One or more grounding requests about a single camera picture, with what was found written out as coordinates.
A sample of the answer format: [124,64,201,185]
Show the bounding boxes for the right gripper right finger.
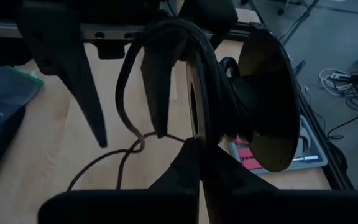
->
[200,145,358,224]

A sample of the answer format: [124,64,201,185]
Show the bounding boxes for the white power strip with cables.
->
[318,67,356,96]

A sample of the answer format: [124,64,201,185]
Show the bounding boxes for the dark brown cord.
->
[67,17,239,191]

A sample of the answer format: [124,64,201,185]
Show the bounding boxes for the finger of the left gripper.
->
[19,1,109,149]
[140,29,190,139]

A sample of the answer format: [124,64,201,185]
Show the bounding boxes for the grey and black work glove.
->
[0,65,45,147]

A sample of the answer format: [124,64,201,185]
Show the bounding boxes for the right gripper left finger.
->
[37,136,201,224]

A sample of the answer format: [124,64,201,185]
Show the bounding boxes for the grey tool case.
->
[227,114,329,175]

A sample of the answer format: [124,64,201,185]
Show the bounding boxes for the black cord spool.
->
[183,27,301,174]

